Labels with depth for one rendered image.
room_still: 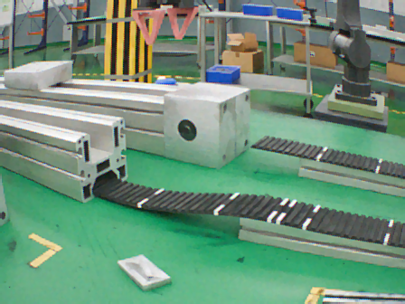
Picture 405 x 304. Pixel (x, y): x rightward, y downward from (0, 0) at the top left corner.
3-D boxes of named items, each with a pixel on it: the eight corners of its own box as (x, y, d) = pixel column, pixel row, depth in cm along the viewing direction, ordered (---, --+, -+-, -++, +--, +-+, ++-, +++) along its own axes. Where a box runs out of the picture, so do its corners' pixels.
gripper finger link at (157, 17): (128, 45, 82) (131, 2, 78) (151, 41, 87) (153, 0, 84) (157, 46, 78) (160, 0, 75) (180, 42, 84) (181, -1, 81)
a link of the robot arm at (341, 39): (370, 76, 97) (359, 71, 102) (370, 38, 93) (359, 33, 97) (342, 75, 95) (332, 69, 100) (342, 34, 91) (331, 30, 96)
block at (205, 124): (256, 143, 77) (256, 86, 74) (219, 169, 67) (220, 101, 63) (206, 134, 81) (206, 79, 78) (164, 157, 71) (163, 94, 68)
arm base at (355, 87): (374, 96, 104) (334, 89, 107) (375, 67, 101) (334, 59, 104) (377, 107, 96) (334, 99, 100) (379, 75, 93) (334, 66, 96)
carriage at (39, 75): (71, 90, 93) (72, 61, 90) (38, 103, 84) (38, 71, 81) (34, 87, 100) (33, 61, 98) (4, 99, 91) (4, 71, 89)
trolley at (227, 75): (313, 109, 403) (310, 6, 368) (313, 126, 353) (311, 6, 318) (201, 98, 425) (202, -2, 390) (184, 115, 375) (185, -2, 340)
